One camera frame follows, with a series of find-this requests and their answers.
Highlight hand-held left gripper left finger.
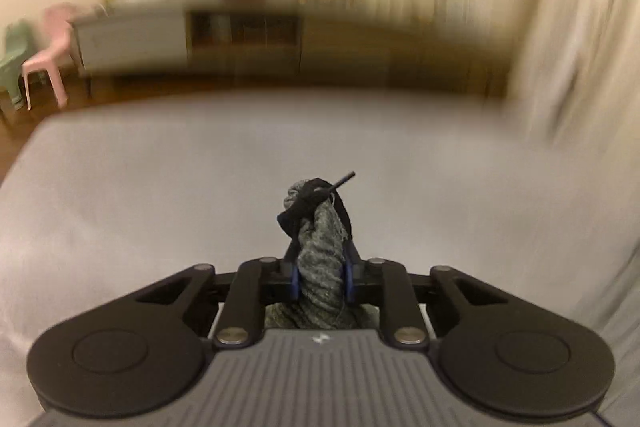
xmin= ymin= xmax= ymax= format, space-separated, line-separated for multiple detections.
xmin=132 ymin=255 xmax=301 ymax=351

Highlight pink plastic chair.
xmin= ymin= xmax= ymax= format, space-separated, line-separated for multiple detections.
xmin=21 ymin=3 xmax=84 ymax=110

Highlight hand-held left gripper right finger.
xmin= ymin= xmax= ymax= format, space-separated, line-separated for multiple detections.
xmin=342 ymin=243 xmax=507 ymax=351

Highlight low wooden cabinet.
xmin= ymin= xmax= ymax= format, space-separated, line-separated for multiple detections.
xmin=70 ymin=0 xmax=518 ymax=102

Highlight grey drawstring pants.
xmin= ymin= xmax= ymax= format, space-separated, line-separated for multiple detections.
xmin=264 ymin=171 xmax=380 ymax=331

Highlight green plastic chair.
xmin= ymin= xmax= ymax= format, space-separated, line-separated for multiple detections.
xmin=0 ymin=21 xmax=39 ymax=114

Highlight bed with grey sheet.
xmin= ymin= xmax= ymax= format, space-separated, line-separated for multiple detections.
xmin=0 ymin=88 xmax=640 ymax=427

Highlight cream curtain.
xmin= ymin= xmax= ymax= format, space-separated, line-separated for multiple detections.
xmin=486 ymin=0 xmax=640 ymax=144

